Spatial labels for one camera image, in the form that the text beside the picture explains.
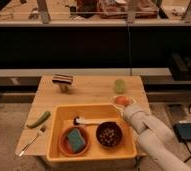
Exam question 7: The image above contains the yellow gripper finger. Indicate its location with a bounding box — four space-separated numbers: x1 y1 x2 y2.
113 95 135 107

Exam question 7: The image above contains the orange-red apple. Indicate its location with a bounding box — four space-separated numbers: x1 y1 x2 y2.
115 96 130 106

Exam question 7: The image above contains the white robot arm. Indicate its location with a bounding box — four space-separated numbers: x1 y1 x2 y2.
113 95 191 171

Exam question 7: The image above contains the green plastic cup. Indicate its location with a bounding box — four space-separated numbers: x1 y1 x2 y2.
114 79 126 94

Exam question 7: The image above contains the dark bowl with beans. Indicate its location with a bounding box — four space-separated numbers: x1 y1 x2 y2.
96 122 123 148

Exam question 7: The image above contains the black foot pedal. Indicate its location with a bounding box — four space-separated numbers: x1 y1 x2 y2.
173 123 191 142

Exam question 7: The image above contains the teal sponge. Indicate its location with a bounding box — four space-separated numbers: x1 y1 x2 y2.
67 128 86 153

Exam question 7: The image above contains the striped brush block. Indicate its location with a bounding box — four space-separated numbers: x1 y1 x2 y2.
52 74 73 93

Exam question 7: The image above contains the yellow plastic bin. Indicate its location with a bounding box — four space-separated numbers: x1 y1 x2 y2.
46 103 137 162

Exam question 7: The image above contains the orange plastic bowl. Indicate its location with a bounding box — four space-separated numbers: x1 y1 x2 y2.
58 126 90 157

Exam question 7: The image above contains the green okra pod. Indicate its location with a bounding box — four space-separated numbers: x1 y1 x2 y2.
26 111 51 129

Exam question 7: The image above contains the white handled brush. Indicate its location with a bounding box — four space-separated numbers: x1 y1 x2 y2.
72 116 118 127

